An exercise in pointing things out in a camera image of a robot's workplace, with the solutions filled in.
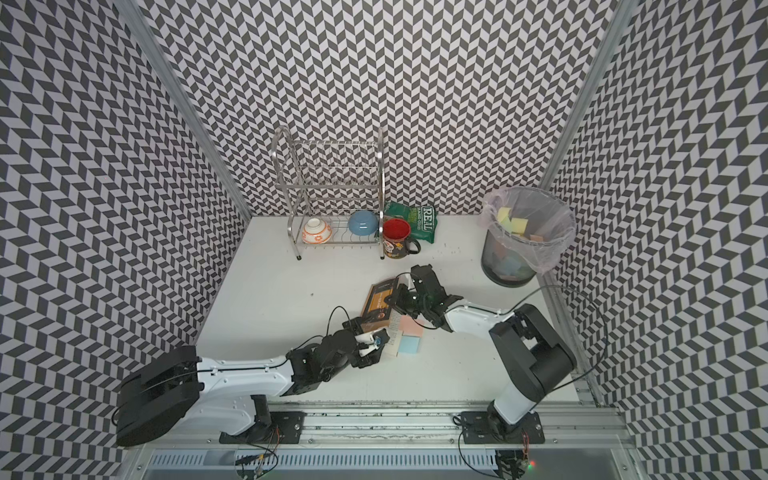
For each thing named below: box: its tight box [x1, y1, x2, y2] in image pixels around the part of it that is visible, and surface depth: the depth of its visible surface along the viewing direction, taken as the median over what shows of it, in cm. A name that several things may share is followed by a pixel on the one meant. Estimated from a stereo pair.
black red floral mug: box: [382, 217, 421, 259], surface depth 104 cm
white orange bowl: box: [301, 217, 333, 245], surface depth 107 cm
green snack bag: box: [384, 202, 438, 244], surface depth 118 cm
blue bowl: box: [348, 210, 379, 236], surface depth 110 cm
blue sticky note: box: [398, 335, 420, 354], surface depth 86 cm
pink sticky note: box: [400, 314, 424, 337], surface depth 83 cm
